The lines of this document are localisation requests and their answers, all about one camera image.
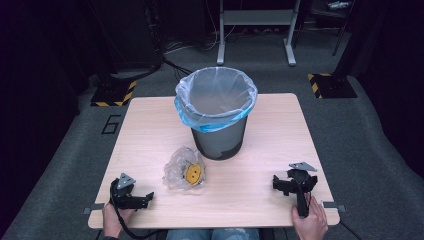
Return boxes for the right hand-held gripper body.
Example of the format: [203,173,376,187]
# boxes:
[285,161,319,219]

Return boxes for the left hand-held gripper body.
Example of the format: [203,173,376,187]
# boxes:
[109,172,145,210]

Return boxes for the person's left hand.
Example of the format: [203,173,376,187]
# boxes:
[102,201,136,239]

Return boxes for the person's right hand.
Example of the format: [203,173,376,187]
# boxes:
[291,195,330,240]

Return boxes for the crumpled clear wrapper yellow label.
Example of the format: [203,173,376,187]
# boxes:
[162,145,207,191]

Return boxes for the grey trash bin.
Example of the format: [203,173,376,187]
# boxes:
[190,114,249,161]

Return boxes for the person's legs in jeans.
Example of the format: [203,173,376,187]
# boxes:
[165,228,260,240]

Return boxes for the translucent blue-edged bin liner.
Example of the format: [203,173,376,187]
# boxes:
[173,66,259,134]

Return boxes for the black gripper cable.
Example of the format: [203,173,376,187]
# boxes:
[339,220,363,240]
[109,178,168,240]

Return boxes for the grey table edge bracket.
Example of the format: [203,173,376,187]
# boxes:
[320,200,347,213]
[83,202,106,215]

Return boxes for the black yellow striped base plate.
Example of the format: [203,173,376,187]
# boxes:
[90,79,138,108]
[307,72,358,100]

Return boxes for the bundle of floor cables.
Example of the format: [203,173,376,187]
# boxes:
[146,19,241,76]

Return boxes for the white metal desk frame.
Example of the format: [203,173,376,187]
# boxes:
[216,0,302,67]

